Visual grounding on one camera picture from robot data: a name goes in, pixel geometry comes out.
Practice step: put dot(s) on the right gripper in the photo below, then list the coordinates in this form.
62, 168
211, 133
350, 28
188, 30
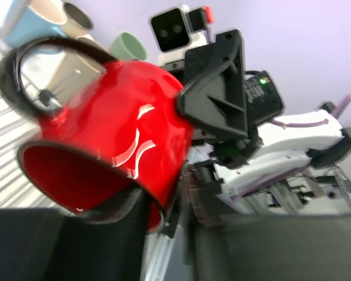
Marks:
213, 99

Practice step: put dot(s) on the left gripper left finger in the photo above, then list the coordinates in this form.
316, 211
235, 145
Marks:
44, 244

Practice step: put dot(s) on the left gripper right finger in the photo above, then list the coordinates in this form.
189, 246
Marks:
222, 244

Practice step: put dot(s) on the red mug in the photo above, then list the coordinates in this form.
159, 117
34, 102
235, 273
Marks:
119, 138

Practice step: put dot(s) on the light green tumbler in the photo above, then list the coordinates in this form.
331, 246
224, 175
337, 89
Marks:
128, 47

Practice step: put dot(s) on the cream and brown cup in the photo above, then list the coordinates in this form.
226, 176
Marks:
78, 21

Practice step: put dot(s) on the light blue mug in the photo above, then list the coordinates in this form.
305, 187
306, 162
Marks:
39, 19

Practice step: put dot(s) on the beige tumbler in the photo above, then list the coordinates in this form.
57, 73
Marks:
67, 72

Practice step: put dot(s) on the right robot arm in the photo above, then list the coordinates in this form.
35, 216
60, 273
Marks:
288, 144

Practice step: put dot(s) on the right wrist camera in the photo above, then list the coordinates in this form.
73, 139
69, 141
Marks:
179, 29

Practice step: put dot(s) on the silver wire dish rack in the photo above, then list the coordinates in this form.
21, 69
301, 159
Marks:
16, 191

